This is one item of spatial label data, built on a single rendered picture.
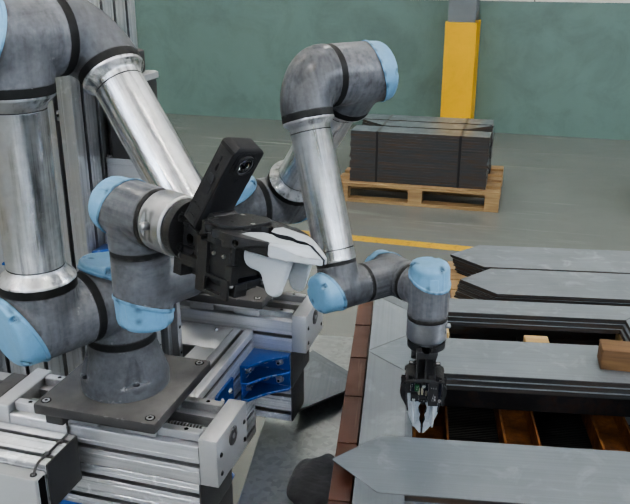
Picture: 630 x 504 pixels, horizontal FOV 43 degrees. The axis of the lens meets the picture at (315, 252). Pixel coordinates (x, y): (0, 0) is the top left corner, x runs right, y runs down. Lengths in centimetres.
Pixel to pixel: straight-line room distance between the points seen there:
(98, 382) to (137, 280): 40
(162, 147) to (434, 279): 56
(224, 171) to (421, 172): 508
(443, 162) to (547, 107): 281
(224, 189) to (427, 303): 67
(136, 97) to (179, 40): 818
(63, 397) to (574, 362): 114
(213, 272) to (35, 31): 45
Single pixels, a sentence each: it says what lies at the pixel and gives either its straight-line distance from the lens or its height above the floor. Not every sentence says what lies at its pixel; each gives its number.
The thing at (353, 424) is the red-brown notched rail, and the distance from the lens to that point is 168.
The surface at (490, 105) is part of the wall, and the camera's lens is 852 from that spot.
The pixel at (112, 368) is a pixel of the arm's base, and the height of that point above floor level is 110.
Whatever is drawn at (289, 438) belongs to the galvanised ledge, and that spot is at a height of 68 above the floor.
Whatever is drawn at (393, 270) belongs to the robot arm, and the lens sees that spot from 150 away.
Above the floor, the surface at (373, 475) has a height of 85.
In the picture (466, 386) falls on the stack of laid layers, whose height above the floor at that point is 83.
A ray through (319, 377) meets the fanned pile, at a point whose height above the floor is 72.
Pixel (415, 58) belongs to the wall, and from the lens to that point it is 855.
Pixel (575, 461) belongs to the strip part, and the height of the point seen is 85.
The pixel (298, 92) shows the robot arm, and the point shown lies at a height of 150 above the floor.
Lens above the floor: 173
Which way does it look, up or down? 20 degrees down
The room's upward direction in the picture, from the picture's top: straight up
